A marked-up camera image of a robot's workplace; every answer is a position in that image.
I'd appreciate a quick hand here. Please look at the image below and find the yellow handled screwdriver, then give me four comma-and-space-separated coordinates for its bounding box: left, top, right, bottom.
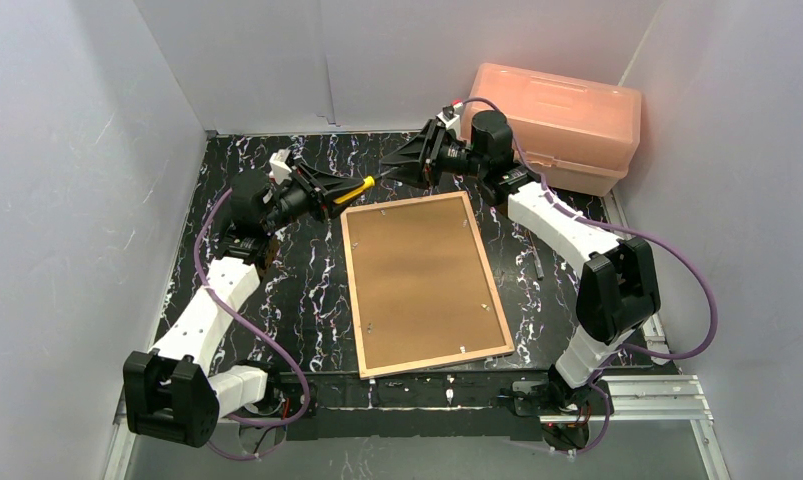
334, 171, 389, 205

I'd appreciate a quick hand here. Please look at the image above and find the pink plastic storage box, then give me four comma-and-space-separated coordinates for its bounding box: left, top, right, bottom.
470, 63, 642, 196

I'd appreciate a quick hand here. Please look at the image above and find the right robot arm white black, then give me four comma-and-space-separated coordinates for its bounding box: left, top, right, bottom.
380, 110, 660, 391

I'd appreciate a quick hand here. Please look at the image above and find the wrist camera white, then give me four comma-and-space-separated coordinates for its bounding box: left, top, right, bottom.
269, 149, 292, 185
436, 102, 463, 137

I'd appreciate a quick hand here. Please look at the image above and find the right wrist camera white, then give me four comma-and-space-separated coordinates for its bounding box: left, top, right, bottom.
436, 102, 463, 137

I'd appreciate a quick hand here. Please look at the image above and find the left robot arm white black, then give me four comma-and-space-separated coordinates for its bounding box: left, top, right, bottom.
122, 160, 381, 448

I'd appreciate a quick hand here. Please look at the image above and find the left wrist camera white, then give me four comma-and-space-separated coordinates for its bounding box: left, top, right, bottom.
269, 149, 292, 185

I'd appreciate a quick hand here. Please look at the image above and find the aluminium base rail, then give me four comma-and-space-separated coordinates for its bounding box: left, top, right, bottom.
112, 374, 714, 425

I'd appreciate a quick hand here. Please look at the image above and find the white wooden photo frame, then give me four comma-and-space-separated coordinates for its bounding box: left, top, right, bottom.
341, 191, 515, 379

